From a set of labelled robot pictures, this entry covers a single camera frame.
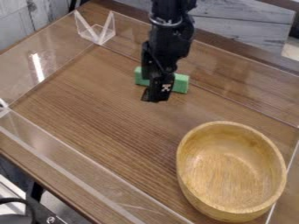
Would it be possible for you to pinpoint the black cable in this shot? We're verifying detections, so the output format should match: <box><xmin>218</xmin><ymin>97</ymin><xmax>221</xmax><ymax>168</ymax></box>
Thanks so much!
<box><xmin>0</xmin><ymin>197</ymin><xmax>40</xmax><ymax>224</ymax></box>

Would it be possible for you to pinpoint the clear acrylic corner bracket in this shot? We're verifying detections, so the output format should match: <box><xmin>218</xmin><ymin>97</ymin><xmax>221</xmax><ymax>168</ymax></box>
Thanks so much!
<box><xmin>74</xmin><ymin>10</ymin><xmax>116</xmax><ymax>46</ymax></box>

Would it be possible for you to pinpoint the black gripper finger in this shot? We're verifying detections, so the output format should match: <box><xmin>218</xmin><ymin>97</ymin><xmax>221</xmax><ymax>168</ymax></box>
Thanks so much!
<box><xmin>142</xmin><ymin>42</ymin><xmax>161</xmax><ymax>80</ymax></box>
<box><xmin>142</xmin><ymin>72</ymin><xmax>175</xmax><ymax>102</ymax></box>

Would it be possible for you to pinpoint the black metal table leg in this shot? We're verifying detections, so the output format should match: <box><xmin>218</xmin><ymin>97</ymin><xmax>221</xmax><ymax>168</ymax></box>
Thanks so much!
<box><xmin>26</xmin><ymin>181</ymin><xmax>44</xmax><ymax>214</ymax></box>

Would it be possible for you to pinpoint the green rectangular block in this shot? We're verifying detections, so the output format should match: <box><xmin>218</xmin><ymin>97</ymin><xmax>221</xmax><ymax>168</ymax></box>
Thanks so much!
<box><xmin>135</xmin><ymin>66</ymin><xmax>190</xmax><ymax>94</ymax></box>

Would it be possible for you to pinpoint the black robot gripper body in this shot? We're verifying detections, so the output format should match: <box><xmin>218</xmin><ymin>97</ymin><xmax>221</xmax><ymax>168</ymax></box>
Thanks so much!
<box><xmin>146</xmin><ymin>17</ymin><xmax>195</xmax><ymax>74</ymax></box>

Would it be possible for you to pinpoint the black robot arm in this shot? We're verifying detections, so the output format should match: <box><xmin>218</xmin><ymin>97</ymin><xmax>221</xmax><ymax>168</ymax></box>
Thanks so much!
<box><xmin>142</xmin><ymin>0</ymin><xmax>197</xmax><ymax>102</ymax></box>

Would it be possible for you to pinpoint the brown wooden bowl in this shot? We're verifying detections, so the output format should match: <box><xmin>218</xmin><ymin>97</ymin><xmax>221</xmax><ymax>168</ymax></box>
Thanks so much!
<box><xmin>177</xmin><ymin>121</ymin><xmax>287</xmax><ymax>222</ymax></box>

